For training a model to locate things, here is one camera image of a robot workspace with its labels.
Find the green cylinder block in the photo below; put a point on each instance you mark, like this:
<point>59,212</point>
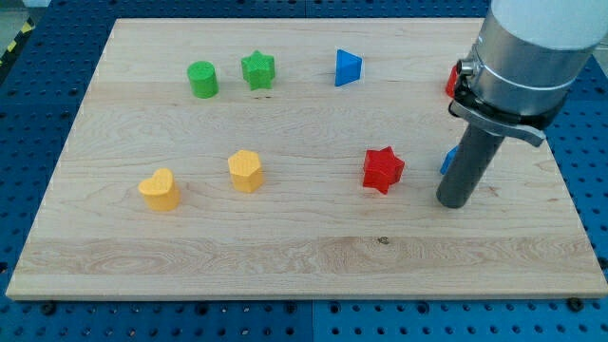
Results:
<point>203,79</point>

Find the yellow hexagon block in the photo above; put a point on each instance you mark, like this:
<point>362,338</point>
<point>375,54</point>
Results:
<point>246,171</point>

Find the light wooden board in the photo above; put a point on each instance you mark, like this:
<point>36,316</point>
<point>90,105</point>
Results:
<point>311,230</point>

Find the red block behind arm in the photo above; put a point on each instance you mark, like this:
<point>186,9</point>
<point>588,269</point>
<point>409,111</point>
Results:
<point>451,82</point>

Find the yellow heart block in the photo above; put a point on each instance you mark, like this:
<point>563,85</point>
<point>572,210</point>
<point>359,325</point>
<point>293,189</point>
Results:
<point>160,192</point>

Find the blue triangle block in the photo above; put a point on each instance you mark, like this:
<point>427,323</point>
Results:
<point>347,68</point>

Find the blue block behind tool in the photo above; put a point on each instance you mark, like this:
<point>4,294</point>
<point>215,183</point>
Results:
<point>450,155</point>

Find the red star block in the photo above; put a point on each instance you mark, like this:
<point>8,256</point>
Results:
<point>382,168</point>

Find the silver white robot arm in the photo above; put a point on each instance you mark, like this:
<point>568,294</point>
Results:
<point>528,53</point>

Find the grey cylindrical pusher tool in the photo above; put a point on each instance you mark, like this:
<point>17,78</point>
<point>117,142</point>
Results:
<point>476,150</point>

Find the green star block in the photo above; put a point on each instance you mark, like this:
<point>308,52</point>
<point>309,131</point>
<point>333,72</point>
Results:
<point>258,70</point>

